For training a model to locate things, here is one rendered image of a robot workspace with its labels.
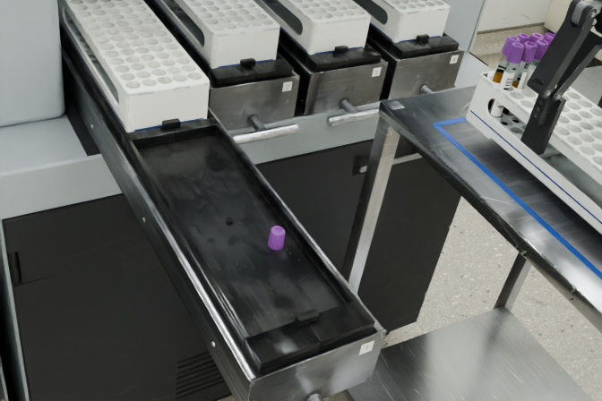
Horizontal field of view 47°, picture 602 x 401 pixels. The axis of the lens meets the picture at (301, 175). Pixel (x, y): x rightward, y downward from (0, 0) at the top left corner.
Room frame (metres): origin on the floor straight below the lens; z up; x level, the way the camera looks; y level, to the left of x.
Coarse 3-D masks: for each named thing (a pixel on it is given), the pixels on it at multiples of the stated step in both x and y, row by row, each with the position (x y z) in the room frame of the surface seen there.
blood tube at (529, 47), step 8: (528, 48) 0.74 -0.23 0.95; (536, 48) 0.74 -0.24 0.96; (528, 56) 0.74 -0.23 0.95; (520, 64) 0.74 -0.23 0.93; (528, 64) 0.74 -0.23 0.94; (520, 72) 0.74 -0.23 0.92; (512, 80) 0.75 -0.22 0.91; (520, 80) 0.74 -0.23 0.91; (520, 88) 0.74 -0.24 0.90; (504, 112) 0.74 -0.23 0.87
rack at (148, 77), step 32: (64, 0) 0.84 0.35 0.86; (96, 0) 0.86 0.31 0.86; (128, 0) 0.88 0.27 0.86; (96, 32) 0.78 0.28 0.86; (128, 32) 0.80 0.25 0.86; (160, 32) 0.81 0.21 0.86; (96, 64) 0.79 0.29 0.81; (128, 64) 0.71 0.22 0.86; (160, 64) 0.72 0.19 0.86; (192, 64) 0.73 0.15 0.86; (128, 96) 0.64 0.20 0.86; (160, 96) 0.66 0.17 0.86; (192, 96) 0.69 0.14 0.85; (128, 128) 0.64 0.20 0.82
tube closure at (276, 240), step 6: (276, 228) 0.52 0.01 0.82; (282, 228) 0.52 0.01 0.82; (270, 234) 0.51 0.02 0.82; (276, 234) 0.51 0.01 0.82; (282, 234) 0.51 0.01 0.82; (270, 240) 0.51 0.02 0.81; (276, 240) 0.51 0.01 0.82; (282, 240) 0.51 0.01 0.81; (270, 246) 0.51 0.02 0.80; (276, 246) 0.51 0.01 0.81; (282, 246) 0.51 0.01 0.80
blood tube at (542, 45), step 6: (540, 42) 0.76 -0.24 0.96; (546, 42) 0.76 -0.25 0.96; (540, 48) 0.75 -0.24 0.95; (546, 48) 0.76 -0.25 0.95; (540, 54) 0.75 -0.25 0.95; (534, 60) 0.75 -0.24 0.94; (534, 66) 0.75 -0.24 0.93; (528, 72) 0.76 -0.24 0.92; (528, 78) 0.75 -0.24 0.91; (516, 120) 0.75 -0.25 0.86
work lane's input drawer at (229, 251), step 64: (64, 64) 0.79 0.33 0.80; (192, 128) 0.67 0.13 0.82; (128, 192) 0.59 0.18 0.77; (192, 192) 0.57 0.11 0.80; (256, 192) 0.59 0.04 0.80; (192, 256) 0.47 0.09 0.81; (256, 256) 0.49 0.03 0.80; (320, 256) 0.49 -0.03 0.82; (256, 320) 0.41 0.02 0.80; (320, 320) 0.41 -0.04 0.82; (256, 384) 0.35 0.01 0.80; (320, 384) 0.39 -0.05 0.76
